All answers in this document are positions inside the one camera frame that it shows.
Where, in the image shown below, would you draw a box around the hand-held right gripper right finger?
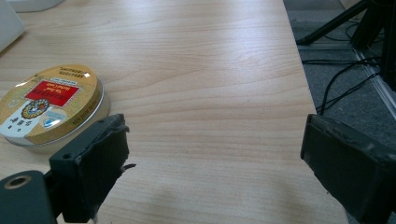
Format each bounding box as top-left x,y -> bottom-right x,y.
300,113 -> 396,224

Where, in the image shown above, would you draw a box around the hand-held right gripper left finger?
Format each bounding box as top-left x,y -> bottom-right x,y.
49,113 -> 137,224

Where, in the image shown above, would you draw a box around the round gold tin red label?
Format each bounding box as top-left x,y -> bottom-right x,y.
0,63 -> 111,154

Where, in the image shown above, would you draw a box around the black tripod stand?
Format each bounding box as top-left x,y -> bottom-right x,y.
295,0 -> 396,91

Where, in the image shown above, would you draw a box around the white box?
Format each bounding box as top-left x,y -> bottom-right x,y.
0,0 -> 26,53

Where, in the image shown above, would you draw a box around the white round container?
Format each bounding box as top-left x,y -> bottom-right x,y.
7,0 -> 65,14

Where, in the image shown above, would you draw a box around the black cable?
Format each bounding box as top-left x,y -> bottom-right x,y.
315,62 -> 382,116

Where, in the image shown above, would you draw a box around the black cables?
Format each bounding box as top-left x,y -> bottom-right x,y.
298,43 -> 396,120

